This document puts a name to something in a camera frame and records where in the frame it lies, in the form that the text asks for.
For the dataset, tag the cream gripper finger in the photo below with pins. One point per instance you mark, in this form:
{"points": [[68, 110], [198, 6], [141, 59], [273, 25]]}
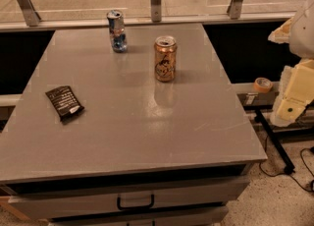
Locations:
{"points": [[296, 91], [281, 34]]}

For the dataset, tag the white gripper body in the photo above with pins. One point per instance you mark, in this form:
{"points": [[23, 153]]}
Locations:
{"points": [[304, 33]]}

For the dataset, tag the orange soda can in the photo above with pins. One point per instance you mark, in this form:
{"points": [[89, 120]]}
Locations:
{"points": [[165, 58]]}

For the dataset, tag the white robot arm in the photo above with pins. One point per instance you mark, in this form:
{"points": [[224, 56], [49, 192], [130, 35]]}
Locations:
{"points": [[296, 87]]}

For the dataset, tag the blue silver slim can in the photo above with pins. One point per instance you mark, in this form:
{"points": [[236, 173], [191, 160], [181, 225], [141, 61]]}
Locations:
{"points": [[117, 32]]}

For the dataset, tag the masking tape roll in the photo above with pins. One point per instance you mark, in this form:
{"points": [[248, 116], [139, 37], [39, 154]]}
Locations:
{"points": [[262, 85]]}

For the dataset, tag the black metal stand leg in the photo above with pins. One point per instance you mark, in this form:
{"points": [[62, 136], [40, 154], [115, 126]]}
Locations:
{"points": [[289, 168]]}

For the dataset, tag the lower grey drawer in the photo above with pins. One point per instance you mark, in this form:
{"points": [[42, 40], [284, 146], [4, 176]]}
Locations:
{"points": [[198, 216]]}

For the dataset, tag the grey drawer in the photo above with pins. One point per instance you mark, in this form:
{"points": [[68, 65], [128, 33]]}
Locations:
{"points": [[198, 216], [104, 200]]}

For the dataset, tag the black snack packet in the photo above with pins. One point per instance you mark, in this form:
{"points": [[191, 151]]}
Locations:
{"points": [[64, 102]]}

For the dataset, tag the upper grey drawer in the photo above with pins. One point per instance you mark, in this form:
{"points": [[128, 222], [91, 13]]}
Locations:
{"points": [[104, 200]]}

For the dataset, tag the black drawer handle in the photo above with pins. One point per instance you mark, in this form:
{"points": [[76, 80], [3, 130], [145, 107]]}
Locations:
{"points": [[135, 202]]}

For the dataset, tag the left metal glass bracket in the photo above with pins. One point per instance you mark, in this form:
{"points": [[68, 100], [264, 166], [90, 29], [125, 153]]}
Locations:
{"points": [[32, 19]]}

